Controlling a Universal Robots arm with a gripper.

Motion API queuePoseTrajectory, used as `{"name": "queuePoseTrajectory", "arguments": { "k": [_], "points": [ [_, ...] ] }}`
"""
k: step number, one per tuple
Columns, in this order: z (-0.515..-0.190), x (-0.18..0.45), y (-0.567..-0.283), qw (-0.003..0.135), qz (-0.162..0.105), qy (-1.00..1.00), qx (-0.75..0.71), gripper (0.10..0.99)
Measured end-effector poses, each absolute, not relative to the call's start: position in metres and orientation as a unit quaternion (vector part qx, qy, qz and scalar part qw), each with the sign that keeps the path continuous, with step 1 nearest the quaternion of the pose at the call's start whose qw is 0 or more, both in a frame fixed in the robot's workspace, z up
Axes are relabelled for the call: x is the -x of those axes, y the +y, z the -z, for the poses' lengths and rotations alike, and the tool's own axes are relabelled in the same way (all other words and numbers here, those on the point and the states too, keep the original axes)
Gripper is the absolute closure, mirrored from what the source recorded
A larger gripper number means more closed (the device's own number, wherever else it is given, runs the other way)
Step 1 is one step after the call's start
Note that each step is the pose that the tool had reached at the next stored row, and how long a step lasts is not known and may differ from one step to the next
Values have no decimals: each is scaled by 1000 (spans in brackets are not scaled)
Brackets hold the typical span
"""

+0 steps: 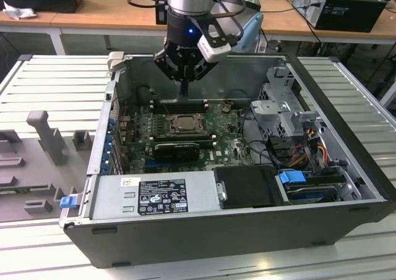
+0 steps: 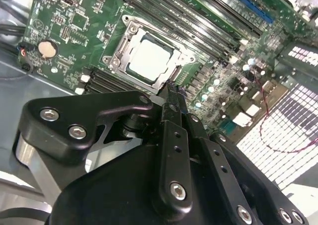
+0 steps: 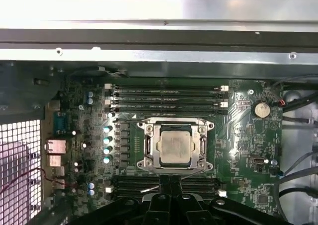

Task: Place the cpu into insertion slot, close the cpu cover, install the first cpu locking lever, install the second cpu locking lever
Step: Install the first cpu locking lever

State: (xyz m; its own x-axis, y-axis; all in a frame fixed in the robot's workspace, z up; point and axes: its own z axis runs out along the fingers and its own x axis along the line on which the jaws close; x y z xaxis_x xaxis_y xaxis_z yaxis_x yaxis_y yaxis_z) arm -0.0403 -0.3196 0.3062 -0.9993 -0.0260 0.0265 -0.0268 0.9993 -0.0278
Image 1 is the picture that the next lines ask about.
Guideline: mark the black PC tower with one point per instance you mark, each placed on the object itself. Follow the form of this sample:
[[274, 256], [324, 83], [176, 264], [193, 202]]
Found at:
[[349, 11]]

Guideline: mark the grey power supply unit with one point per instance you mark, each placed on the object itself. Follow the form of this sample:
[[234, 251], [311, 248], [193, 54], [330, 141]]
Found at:
[[108, 196]]

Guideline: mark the CPU socket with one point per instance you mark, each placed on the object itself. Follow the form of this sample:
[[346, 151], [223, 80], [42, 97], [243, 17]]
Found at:
[[170, 131]]

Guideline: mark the black coin battery holder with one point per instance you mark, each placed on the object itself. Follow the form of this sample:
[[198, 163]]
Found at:
[[226, 107]]

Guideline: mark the wooden desk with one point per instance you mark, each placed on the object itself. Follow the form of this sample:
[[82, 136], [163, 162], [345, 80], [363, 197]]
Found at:
[[102, 8]]

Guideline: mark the blue slot clip strip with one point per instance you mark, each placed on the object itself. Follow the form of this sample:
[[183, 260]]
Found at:
[[108, 147]]

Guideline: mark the black open PC case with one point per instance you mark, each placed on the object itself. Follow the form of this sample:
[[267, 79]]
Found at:
[[185, 240]]

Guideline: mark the blue case latch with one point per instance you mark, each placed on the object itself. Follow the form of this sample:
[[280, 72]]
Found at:
[[67, 202]]

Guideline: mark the grey metal drive cage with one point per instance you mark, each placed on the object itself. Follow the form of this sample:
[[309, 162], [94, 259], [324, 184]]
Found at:
[[275, 110]]

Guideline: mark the crumpled white paper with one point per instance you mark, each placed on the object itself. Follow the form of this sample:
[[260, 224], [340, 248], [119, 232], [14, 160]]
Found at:
[[18, 12]]

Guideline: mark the pale blue teach pendant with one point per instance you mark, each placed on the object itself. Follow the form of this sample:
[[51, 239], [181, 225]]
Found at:
[[253, 29]]

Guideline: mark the blue disk carrier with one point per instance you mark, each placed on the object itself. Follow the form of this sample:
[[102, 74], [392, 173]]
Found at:
[[290, 177]]

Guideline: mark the black drive box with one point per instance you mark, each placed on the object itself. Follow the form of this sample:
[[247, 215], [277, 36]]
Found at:
[[247, 185]]

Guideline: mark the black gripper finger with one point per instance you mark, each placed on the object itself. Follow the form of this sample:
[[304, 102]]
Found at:
[[201, 71], [165, 63]]

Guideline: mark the green motherboard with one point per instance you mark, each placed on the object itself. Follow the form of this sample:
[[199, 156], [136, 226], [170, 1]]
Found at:
[[229, 144]]

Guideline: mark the silver drive latch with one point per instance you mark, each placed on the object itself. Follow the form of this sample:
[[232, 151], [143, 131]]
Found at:
[[221, 192]]

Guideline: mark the black graphics card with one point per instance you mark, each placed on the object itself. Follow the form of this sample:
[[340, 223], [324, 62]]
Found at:
[[176, 152]]

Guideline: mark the square silver CPU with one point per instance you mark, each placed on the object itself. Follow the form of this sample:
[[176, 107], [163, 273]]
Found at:
[[187, 122]]

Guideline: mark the black RAM stick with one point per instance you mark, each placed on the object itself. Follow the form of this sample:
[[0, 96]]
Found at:
[[195, 104], [173, 143]]

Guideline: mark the black cylinder part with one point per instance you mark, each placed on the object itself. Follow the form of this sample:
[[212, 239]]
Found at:
[[143, 94]]

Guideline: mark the grey parts rack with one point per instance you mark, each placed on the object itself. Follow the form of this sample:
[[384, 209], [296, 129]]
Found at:
[[31, 175]]

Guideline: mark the hard disk with blue label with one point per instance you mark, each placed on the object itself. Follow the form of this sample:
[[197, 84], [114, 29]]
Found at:
[[311, 193]]

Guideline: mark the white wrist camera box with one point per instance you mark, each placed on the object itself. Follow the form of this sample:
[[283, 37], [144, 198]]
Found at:
[[215, 52]]

